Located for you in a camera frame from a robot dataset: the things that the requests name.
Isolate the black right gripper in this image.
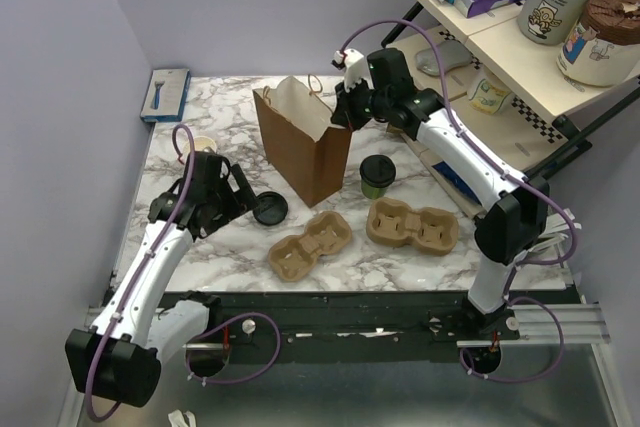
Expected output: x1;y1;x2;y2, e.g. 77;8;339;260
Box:
329;75;390;133

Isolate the black plastic cup lid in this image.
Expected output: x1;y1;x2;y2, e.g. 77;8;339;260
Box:
253;191;289;227
359;154;396;188

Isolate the green paper cup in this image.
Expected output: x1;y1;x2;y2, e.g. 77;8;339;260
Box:
181;136;217;159
361;180;388;200

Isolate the brown paper bag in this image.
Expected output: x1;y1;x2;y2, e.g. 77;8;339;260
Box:
253;74;352;207

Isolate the brown cardboard cup carrier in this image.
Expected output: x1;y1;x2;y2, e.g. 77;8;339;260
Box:
366;197;459;256
267;211;352;282

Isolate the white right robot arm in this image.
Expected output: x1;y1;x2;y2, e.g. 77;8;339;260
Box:
331;48;549;339

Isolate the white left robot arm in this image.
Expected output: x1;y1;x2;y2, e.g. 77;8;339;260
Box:
65;151;257;407

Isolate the grey stone-shaped pouch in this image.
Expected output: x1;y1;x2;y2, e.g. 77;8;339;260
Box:
414;40;473;77

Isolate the white printed mug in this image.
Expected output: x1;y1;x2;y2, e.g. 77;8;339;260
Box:
467;66;515;115

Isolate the blue snack package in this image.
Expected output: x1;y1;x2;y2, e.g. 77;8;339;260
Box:
433;161;480;204

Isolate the blue razor package box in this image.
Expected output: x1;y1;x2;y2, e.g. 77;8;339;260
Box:
140;68;191;123

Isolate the beige black folding shelf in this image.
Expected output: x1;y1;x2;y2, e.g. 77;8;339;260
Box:
377;0;640;198

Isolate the white plastic scrap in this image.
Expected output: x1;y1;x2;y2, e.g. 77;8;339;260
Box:
168;410;197;427

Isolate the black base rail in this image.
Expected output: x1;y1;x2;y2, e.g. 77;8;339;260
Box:
164;289;521;366

